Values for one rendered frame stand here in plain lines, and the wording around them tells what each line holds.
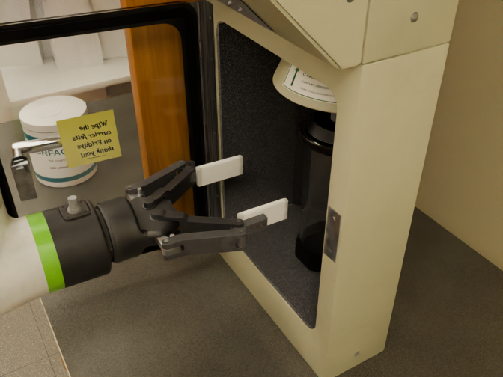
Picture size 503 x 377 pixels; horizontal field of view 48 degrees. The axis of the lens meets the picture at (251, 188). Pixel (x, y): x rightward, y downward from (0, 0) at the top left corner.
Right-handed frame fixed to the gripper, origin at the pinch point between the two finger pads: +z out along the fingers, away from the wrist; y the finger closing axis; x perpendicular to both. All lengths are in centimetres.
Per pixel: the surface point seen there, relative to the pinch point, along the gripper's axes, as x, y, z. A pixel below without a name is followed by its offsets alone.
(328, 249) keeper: 0.4, -14.7, 2.0
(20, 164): -2.8, 15.6, -26.1
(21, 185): 0.2, 15.7, -26.6
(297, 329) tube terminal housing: 19.4, -9.6, 2.4
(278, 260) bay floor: 16.1, 1.0, 5.7
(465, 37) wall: -11.2, 7.4, 44.5
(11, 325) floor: 118, 112, -37
